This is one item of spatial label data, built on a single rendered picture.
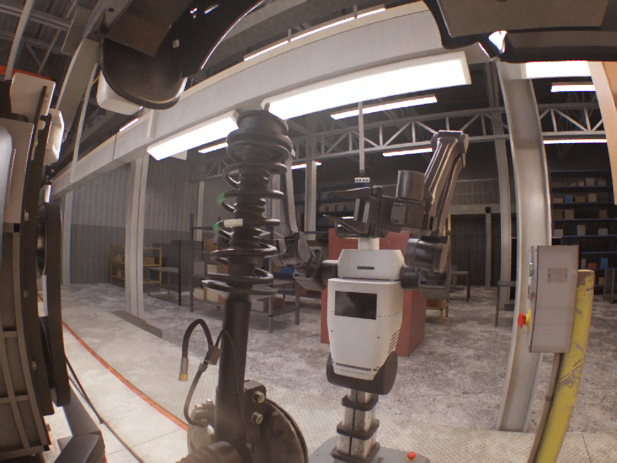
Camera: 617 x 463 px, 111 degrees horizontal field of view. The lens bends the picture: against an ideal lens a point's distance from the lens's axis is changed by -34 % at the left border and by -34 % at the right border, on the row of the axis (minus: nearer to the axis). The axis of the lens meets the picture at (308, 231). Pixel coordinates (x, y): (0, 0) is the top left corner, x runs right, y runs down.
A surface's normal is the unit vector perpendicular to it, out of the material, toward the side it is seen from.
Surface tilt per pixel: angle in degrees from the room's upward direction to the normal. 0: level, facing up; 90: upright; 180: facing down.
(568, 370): 90
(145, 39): 118
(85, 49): 128
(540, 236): 90
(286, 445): 76
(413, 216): 96
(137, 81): 88
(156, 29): 123
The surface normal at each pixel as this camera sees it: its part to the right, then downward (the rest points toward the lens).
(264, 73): -0.55, -0.05
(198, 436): -0.53, -0.29
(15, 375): 0.83, -0.01
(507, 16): -0.02, 1.00
